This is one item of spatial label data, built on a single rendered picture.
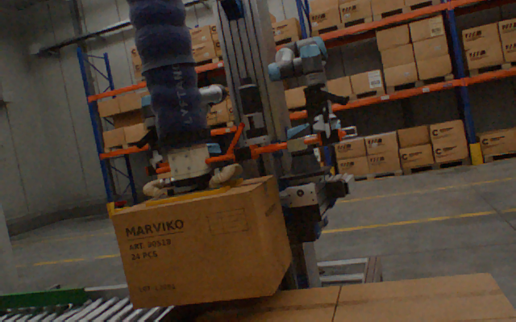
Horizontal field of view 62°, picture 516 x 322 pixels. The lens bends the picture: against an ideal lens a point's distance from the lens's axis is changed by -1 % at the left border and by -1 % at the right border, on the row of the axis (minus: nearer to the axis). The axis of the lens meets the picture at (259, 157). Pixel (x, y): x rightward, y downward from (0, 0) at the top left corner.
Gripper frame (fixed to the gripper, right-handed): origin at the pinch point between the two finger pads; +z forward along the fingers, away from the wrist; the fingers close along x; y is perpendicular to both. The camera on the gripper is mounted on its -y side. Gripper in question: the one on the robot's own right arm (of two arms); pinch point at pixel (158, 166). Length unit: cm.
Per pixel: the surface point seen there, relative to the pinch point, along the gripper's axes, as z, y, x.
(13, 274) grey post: 83, -261, 146
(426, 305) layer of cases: 66, 113, -37
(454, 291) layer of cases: 66, 124, -27
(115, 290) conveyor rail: 62, -43, 5
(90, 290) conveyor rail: 61, -59, 5
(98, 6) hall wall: -435, -535, 846
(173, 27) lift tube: -54, 37, -34
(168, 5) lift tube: -63, 37, -34
